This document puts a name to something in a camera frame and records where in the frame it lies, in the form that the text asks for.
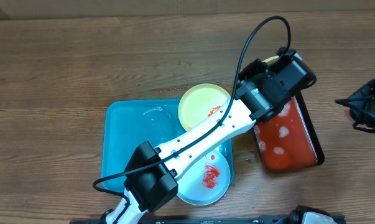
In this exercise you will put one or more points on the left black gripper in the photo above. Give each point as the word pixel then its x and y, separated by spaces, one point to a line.
pixel 254 67

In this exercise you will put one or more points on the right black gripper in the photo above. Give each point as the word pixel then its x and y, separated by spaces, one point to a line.
pixel 354 101

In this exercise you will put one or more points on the yellow plate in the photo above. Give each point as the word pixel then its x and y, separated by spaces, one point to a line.
pixel 269 61

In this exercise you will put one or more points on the pink and black sponge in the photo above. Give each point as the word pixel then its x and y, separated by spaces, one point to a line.
pixel 347 114

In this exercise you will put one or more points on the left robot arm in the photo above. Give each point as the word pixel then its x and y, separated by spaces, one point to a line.
pixel 152 172

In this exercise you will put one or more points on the black tray with red liquid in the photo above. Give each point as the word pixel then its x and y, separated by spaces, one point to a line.
pixel 288 141

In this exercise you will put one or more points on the teal plastic tray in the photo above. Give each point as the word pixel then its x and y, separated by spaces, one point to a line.
pixel 129 123

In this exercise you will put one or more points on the yellow-green plate top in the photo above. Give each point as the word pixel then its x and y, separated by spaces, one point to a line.
pixel 199 103

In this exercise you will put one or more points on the light blue plate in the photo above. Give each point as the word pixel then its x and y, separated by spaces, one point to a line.
pixel 206 181

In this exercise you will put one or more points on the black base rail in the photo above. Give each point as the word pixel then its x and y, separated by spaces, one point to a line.
pixel 301 214

